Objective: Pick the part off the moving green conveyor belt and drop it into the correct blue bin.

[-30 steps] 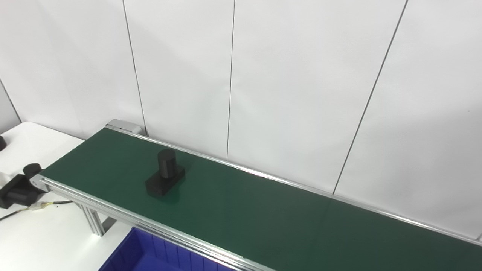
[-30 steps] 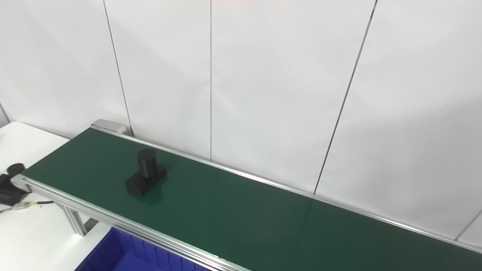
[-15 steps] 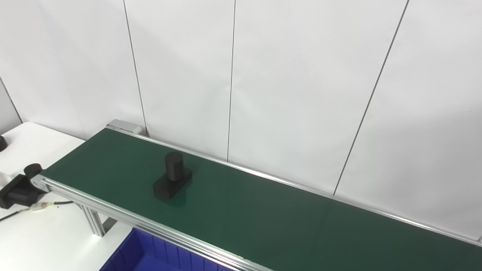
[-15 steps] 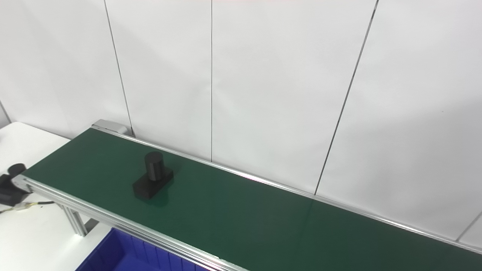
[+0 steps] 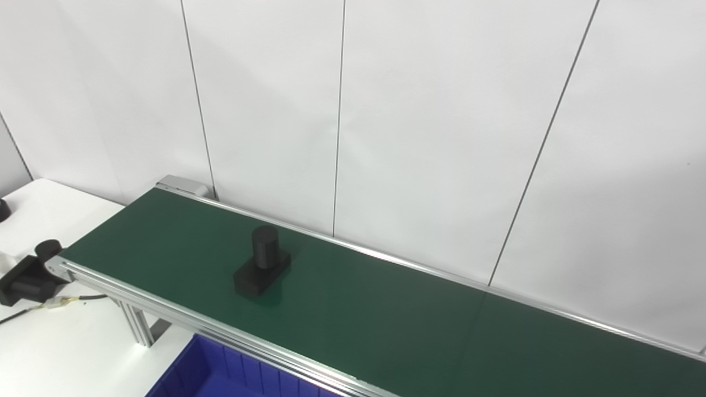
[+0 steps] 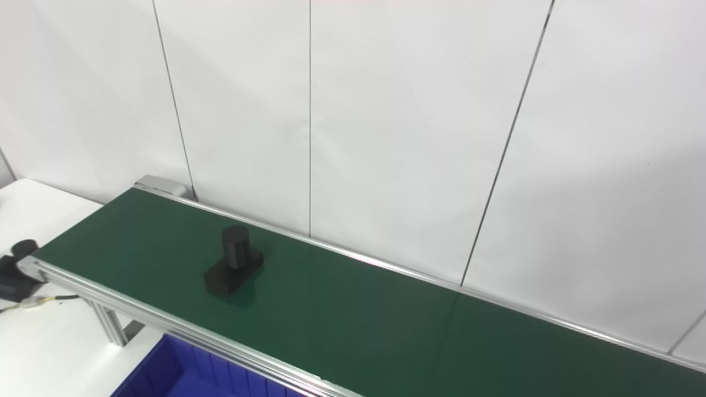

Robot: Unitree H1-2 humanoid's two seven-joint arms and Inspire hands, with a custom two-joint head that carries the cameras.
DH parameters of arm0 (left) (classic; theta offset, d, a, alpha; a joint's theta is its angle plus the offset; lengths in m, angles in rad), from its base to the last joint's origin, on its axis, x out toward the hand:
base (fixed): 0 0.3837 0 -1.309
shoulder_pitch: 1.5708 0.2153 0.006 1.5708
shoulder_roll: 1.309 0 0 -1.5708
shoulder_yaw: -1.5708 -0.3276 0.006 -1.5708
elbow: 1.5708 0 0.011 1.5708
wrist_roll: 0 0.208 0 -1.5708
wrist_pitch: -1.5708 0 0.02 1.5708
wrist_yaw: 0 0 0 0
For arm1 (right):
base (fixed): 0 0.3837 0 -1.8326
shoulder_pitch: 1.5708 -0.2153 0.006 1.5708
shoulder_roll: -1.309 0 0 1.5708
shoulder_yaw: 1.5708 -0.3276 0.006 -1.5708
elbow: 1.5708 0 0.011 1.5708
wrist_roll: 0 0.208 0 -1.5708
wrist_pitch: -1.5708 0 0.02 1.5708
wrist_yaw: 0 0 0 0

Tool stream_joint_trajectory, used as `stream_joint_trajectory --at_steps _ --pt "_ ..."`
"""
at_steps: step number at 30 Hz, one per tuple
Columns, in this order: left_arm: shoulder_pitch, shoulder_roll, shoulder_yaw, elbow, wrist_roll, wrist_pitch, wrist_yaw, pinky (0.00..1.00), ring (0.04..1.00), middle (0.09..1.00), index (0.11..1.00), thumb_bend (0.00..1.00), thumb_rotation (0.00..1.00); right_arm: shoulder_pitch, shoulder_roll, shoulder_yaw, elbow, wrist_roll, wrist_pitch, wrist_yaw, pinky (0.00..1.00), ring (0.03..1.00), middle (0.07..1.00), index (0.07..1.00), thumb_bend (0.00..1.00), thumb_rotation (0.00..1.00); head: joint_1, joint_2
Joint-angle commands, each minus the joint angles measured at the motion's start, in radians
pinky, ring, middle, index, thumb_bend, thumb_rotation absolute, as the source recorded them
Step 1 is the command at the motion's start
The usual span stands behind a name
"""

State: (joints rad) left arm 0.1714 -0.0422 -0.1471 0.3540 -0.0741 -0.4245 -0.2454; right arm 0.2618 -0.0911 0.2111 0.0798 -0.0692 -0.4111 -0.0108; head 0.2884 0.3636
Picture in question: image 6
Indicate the black cylinder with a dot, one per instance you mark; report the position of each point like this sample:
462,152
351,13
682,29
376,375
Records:
234,259

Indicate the blue plastic bin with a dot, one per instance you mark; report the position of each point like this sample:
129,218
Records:
182,375

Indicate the aluminium conveyor leg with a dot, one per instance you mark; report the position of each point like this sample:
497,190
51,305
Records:
110,325

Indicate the black conveyor motor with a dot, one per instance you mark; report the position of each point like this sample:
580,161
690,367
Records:
14,273

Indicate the green conveyor belt aluminium frame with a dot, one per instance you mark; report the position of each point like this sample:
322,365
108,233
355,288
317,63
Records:
358,309

